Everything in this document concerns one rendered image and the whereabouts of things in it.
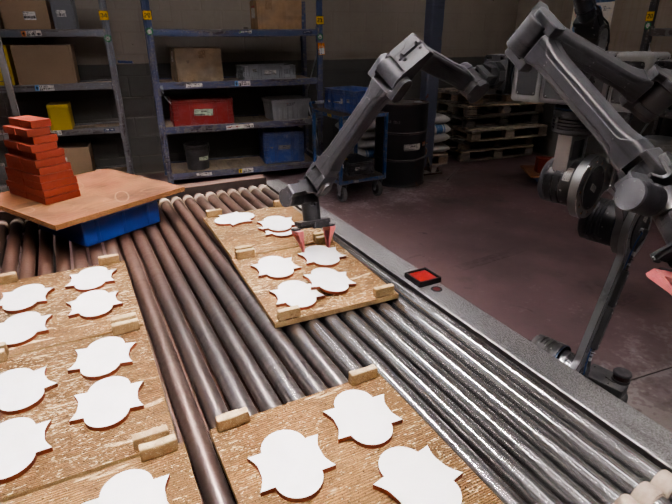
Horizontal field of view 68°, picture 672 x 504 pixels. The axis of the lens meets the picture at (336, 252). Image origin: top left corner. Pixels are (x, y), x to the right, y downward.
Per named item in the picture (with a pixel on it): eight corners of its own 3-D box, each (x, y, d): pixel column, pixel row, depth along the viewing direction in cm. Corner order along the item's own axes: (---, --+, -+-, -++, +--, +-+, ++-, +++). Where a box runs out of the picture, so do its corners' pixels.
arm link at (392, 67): (429, 48, 118) (405, 22, 122) (392, 93, 125) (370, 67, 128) (493, 85, 154) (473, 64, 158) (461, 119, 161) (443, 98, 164)
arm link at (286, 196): (334, 184, 149) (319, 163, 152) (305, 188, 141) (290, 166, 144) (316, 210, 157) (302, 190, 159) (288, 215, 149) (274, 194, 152)
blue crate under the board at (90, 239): (113, 207, 203) (109, 183, 199) (163, 221, 188) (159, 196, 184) (37, 230, 180) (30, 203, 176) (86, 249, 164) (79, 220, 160)
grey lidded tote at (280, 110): (300, 114, 616) (299, 94, 606) (312, 118, 586) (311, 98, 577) (261, 117, 595) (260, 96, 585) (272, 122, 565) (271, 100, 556)
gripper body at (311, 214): (331, 223, 156) (328, 200, 154) (301, 228, 152) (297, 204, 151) (324, 222, 162) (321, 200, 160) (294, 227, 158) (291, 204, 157)
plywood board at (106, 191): (107, 172, 215) (106, 168, 214) (185, 190, 189) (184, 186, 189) (-21, 202, 177) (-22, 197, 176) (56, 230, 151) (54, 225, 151)
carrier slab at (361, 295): (334, 244, 168) (334, 240, 167) (398, 298, 134) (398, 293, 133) (232, 263, 154) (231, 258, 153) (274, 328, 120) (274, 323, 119)
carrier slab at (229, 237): (289, 207, 203) (289, 204, 202) (333, 242, 169) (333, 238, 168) (203, 221, 188) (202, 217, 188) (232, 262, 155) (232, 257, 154)
